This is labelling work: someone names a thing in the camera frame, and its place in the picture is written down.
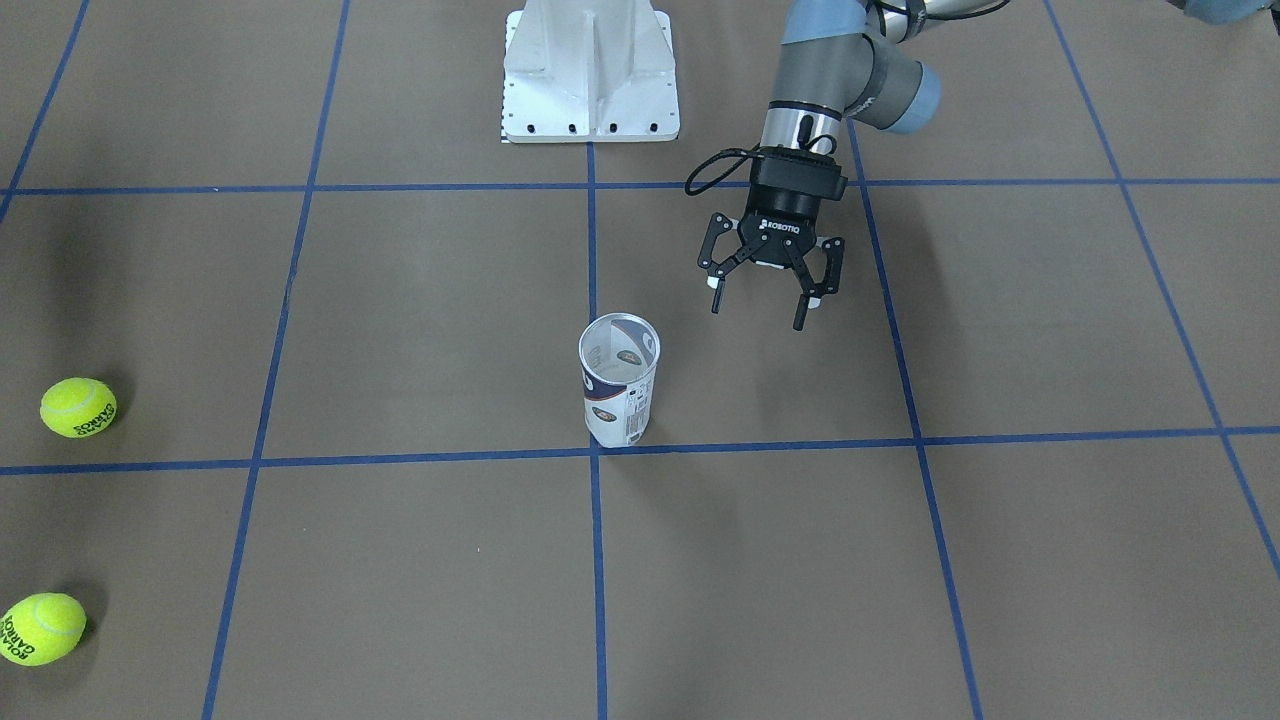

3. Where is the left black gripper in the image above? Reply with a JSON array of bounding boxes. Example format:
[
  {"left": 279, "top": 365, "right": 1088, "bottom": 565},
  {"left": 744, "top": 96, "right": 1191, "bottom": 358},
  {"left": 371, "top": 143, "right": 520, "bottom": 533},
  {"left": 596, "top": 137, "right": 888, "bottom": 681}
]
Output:
[{"left": 698, "top": 147, "right": 849, "bottom": 331}]

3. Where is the black camera cable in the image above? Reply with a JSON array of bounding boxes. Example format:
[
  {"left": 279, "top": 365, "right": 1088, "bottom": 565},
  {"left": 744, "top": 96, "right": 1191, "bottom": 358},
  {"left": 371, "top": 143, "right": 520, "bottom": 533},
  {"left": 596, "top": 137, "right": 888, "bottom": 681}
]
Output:
[{"left": 684, "top": 149, "right": 763, "bottom": 197}]

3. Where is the clear tennis ball can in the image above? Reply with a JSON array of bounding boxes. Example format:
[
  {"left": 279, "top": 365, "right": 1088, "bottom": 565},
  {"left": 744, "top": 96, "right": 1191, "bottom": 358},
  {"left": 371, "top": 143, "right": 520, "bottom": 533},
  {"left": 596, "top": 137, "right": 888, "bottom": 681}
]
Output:
[{"left": 577, "top": 313, "right": 662, "bottom": 448}]

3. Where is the brown paper table cover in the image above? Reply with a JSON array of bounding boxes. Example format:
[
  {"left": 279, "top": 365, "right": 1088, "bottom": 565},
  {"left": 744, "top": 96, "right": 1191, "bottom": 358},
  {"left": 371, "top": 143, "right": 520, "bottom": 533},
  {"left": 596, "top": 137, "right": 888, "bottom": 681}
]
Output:
[{"left": 3, "top": 1, "right": 1279, "bottom": 719}]

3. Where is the white pedestal column base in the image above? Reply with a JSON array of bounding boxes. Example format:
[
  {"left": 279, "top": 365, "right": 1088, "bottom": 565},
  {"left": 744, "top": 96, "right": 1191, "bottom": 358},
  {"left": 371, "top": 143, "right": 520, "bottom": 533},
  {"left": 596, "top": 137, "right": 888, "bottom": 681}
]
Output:
[{"left": 500, "top": 1, "right": 681, "bottom": 143}]

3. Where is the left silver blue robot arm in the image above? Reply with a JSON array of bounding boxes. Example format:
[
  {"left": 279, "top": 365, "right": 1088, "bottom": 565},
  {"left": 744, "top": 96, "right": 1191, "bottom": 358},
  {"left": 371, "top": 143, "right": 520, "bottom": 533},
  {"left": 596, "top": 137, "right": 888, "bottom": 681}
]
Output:
[{"left": 698, "top": 1, "right": 1004, "bottom": 331}]

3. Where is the yellow tennis ball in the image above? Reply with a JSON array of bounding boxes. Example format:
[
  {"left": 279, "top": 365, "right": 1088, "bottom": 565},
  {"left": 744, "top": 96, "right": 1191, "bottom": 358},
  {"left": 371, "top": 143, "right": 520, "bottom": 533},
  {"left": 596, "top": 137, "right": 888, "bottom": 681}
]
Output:
[
  {"left": 1, "top": 593, "right": 88, "bottom": 667},
  {"left": 38, "top": 377, "right": 119, "bottom": 439}
]

